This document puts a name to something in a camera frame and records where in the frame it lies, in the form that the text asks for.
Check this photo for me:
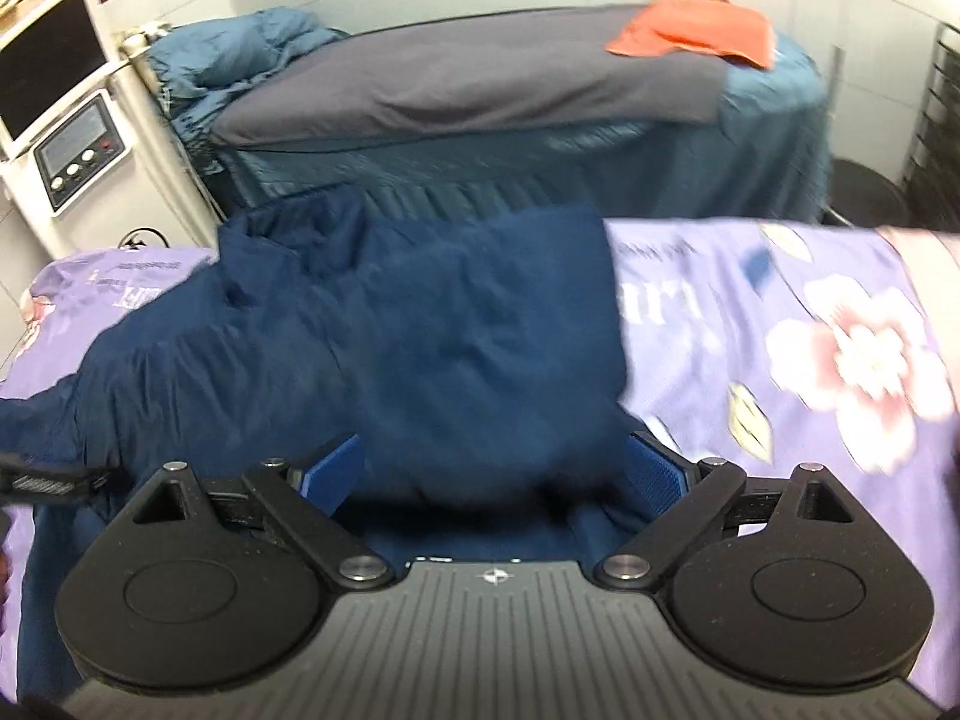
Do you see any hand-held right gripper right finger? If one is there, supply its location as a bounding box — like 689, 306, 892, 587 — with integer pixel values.
594, 431, 857, 590

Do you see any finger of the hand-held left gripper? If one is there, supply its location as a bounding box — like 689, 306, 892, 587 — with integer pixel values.
0, 452, 115, 505

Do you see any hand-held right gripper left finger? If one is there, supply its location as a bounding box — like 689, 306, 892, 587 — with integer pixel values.
107, 433, 397, 590

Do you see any navy blue jacket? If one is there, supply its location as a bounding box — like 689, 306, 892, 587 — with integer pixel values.
0, 187, 653, 698

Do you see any purple floral bed sheet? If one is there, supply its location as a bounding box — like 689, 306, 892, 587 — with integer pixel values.
0, 216, 960, 713

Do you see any teal covered massage bed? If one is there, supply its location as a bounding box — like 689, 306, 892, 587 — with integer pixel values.
146, 4, 835, 230

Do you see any white treatment machine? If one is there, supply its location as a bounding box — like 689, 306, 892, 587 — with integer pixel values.
0, 0, 220, 263

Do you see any black round stool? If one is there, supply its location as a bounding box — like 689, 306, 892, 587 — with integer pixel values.
825, 156, 912, 227

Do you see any grey blanket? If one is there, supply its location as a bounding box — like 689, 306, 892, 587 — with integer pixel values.
210, 4, 732, 147

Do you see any teal quilt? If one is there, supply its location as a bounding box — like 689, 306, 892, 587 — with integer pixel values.
144, 6, 352, 136

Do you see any orange cloth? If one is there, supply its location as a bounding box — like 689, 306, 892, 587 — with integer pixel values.
604, 0, 776, 70

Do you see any metal rack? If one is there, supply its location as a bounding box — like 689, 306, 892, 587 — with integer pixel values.
904, 19, 960, 235

